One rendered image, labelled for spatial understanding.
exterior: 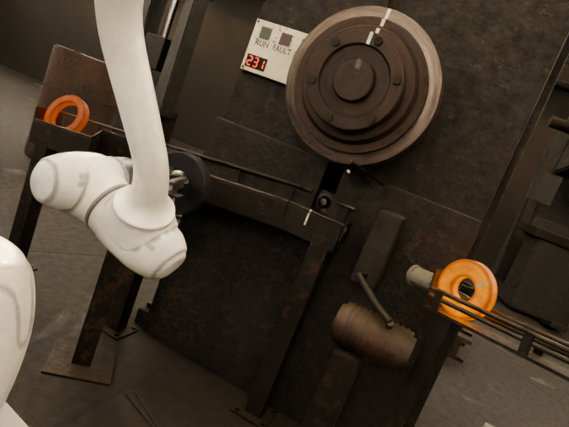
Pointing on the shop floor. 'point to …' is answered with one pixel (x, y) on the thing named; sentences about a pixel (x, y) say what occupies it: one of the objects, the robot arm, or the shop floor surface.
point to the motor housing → (379, 354)
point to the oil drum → (62, 55)
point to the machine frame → (387, 196)
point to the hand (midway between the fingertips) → (182, 176)
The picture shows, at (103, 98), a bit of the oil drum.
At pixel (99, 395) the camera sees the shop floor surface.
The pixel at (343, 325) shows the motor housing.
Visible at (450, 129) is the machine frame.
